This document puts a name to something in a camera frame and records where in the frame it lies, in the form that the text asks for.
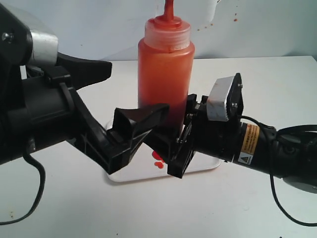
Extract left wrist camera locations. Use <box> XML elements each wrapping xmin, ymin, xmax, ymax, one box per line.
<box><xmin>8</xmin><ymin>5</ymin><xmax>58</xmax><ymax>66</ymax></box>

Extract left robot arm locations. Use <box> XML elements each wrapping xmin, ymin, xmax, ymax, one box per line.
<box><xmin>0</xmin><ymin>4</ymin><xmax>169</xmax><ymax>174</ymax></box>

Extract red sauce squeeze bottle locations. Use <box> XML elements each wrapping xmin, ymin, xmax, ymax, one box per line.
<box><xmin>138</xmin><ymin>0</ymin><xmax>195</xmax><ymax>129</ymax></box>

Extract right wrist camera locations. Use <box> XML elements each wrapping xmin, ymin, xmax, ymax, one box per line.
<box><xmin>206</xmin><ymin>73</ymin><xmax>244</xmax><ymax>122</ymax></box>

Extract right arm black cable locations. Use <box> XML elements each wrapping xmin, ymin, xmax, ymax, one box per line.
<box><xmin>239</xmin><ymin>115</ymin><xmax>317</xmax><ymax>226</ymax></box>

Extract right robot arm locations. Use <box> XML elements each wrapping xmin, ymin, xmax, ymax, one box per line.
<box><xmin>146</xmin><ymin>94</ymin><xmax>317</xmax><ymax>193</ymax></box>

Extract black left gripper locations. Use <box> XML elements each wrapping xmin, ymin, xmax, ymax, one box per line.
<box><xmin>0</xmin><ymin>5</ymin><xmax>112</xmax><ymax>164</ymax></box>

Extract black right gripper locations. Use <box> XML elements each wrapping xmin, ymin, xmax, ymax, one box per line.
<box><xmin>145</xmin><ymin>94</ymin><xmax>244</xmax><ymax>179</ymax></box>

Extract red sauce blobs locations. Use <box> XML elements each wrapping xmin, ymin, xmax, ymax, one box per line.
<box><xmin>152</xmin><ymin>151</ymin><xmax>165</xmax><ymax>169</ymax></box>

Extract white rectangular plastic tray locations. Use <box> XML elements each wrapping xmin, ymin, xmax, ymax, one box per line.
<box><xmin>106</xmin><ymin>119</ymin><xmax>222</xmax><ymax>183</ymax></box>

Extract white backdrop sheet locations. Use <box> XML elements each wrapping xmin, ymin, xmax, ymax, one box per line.
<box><xmin>0</xmin><ymin>0</ymin><xmax>218</xmax><ymax>62</ymax></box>

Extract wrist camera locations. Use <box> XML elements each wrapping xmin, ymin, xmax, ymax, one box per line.
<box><xmin>206</xmin><ymin>73</ymin><xmax>244</xmax><ymax>122</ymax></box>
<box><xmin>8</xmin><ymin>5</ymin><xmax>58</xmax><ymax>66</ymax></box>

